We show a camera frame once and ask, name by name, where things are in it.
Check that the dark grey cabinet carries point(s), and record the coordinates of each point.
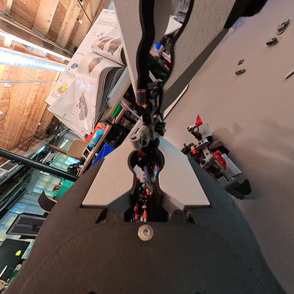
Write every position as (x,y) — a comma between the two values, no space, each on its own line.
(25,225)

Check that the black lego sub-assembly red pins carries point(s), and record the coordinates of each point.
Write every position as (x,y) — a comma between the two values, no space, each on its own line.
(147,114)

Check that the white printed instruction sheet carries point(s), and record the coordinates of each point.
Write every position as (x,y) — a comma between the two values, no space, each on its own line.
(79,54)

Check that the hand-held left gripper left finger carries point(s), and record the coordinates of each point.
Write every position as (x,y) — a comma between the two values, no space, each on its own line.
(110,181)

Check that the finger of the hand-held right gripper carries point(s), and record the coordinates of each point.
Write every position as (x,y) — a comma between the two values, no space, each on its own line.
(128,27)
(202,34)

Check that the blue plastic bin with tag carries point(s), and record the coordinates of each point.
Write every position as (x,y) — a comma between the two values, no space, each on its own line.
(103,153)

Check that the grey lego sub-assembly red parts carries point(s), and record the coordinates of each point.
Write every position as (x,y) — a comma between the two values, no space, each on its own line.
(206,156)

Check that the cyan bottle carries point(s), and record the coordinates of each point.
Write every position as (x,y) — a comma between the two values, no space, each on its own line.
(95,137)

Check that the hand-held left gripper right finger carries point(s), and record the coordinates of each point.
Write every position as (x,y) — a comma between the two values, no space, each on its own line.
(183,181)

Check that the light grey lego axle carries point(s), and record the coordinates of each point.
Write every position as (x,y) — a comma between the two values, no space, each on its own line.
(289,74)

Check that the open lego instruction booklet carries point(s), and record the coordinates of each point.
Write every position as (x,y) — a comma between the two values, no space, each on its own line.
(87,75)

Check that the teal container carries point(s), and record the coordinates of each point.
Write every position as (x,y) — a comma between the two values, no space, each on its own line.
(64,187)

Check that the dark grey lego connector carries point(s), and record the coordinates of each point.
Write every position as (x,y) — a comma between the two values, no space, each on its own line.
(283,27)
(272,41)

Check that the white book stand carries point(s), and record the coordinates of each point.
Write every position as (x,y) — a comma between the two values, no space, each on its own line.
(119,89)

